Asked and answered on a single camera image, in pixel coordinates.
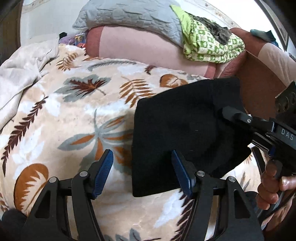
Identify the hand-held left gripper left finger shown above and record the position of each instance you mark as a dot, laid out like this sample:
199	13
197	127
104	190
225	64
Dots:
104	173

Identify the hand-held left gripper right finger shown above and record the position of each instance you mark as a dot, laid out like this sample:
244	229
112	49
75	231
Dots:
181	173

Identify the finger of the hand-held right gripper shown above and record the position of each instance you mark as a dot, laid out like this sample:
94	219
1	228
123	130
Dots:
238	117

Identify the black pants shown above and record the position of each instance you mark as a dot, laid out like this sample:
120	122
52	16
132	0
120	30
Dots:
185	139

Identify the person's right hand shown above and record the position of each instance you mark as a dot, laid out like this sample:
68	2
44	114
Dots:
268	185

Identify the cardboard box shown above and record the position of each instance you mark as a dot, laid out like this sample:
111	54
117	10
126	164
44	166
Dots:
261	88

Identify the reddish brown cushion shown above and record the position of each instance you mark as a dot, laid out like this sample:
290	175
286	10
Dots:
235	51

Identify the leaf print blanket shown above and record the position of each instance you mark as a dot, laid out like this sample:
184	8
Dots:
81	111

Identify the green patterned cloth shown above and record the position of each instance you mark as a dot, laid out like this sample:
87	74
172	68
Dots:
208	49

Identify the teal cloth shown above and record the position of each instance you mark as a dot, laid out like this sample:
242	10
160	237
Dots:
263	36

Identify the dark grey cloth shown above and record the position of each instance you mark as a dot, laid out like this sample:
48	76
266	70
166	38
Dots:
217	31

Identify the pink pillow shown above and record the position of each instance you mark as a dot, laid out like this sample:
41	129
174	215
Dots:
143	46

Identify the beige cloth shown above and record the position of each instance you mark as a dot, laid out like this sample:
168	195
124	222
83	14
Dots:
23	69

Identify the colourful packets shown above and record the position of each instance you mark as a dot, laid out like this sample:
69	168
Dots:
77	40

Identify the grey quilted blanket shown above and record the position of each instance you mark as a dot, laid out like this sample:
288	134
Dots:
129	16

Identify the wooden door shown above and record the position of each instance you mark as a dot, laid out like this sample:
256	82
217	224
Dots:
9	27

